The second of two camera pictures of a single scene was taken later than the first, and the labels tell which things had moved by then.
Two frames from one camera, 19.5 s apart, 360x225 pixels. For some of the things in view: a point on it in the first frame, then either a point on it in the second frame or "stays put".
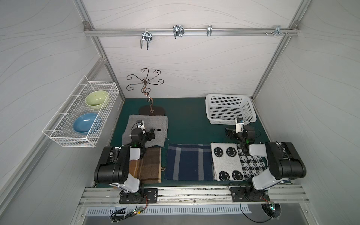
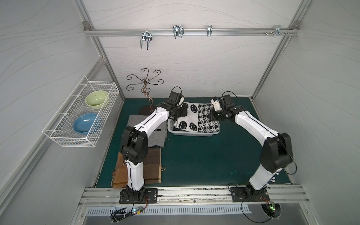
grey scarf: x=159 y=123 stays put
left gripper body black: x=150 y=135 to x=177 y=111
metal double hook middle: x=178 y=31 stays put
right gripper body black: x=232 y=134 to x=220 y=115
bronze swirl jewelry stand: x=148 y=110 stays put
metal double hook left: x=146 y=36 stays put
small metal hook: x=209 y=30 stays put
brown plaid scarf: x=148 y=168 stays put
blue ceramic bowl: x=82 y=124 stays put
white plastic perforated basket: x=225 y=108 to x=171 y=122
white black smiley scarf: x=231 y=163 to x=197 y=120
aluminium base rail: x=279 y=196 stays put
